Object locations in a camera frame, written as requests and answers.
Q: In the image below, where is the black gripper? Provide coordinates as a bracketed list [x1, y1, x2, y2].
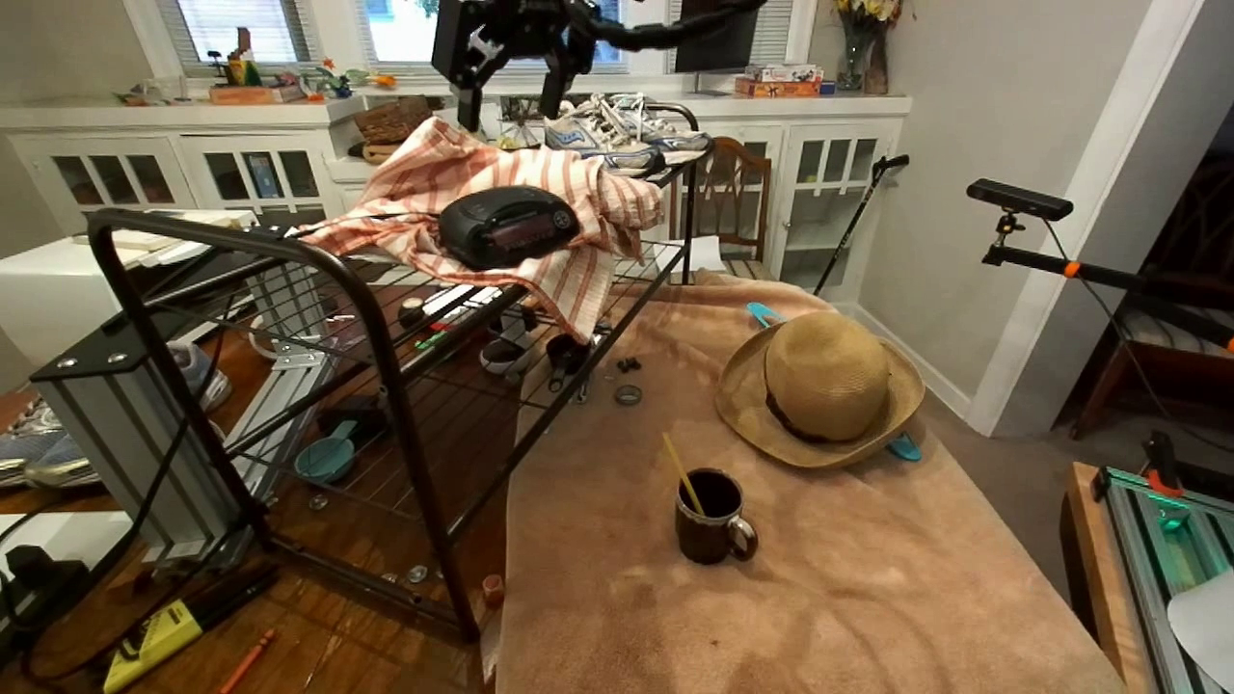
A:
[430, 0, 601, 134]

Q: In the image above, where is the orange white striped cloth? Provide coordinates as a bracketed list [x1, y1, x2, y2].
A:
[294, 112, 673, 346]

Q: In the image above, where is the grey white sneaker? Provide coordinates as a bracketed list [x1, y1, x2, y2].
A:
[601, 89, 714, 157]
[538, 96, 669, 178]

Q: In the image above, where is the brown wicker basket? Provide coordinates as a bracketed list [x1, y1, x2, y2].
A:
[350, 93, 443, 150]

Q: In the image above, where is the black monitor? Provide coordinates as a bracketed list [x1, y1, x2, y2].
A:
[673, 0, 765, 76]

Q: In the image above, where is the brown wooden chair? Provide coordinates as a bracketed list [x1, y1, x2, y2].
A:
[664, 130, 774, 270]

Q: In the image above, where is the orange box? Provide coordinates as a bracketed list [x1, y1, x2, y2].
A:
[742, 69, 830, 105]

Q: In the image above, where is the small colourful figurine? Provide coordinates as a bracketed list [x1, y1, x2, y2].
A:
[220, 22, 263, 93]

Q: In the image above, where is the black metal shelf rack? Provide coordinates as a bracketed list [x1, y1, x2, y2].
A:
[28, 129, 714, 647]

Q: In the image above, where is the tall white glass-door cabinet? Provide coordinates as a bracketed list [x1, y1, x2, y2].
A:
[679, 89, 920, 290]

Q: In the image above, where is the long white glass-door cabinet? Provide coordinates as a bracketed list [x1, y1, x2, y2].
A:
[0, 96, 372, 252]

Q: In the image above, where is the vase with flowers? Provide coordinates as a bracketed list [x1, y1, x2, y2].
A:
[834, 0, 907, 96]

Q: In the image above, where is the white slatted rack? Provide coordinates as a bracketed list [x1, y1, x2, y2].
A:
[224, 342, 339, 504]

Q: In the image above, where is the wooden stick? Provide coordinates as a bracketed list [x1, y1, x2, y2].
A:
[661, 430, 711, 516]

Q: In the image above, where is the teal bowl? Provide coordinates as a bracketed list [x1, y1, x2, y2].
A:
[291, 419, 362, 489]

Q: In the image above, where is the tan straw hat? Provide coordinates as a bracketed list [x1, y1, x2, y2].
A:
[714, 309, 931, 475]

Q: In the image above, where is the dark brown mug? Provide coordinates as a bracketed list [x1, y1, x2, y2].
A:
[673, 466, 765, 572]

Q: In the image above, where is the grey ribbed box black lid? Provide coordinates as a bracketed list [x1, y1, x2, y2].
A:
[28, 342, 250, 558]

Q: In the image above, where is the blue grey sneaker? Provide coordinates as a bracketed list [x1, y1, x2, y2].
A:
[0, 398, 106, 495]

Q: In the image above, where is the tan table cloth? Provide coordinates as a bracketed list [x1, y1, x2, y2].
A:
[493, 273, 1134, 694]

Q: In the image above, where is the orange pen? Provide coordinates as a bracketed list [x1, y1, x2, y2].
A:
[214, 624, 283, 694]

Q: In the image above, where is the yellow black tool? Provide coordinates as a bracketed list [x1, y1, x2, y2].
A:
[102, 595, 214, 694]

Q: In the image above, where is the brown wooden crate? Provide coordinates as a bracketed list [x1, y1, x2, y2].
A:
[1075, 337, 1234, 444]

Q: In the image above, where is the black camera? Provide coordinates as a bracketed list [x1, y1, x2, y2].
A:
[963, 174, 1079, 225]

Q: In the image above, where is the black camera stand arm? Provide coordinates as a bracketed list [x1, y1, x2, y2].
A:
[980, 241, 1234, 346]

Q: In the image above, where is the teal metal frame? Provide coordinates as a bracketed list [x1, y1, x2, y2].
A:
[1092, 462, 1234, 694]

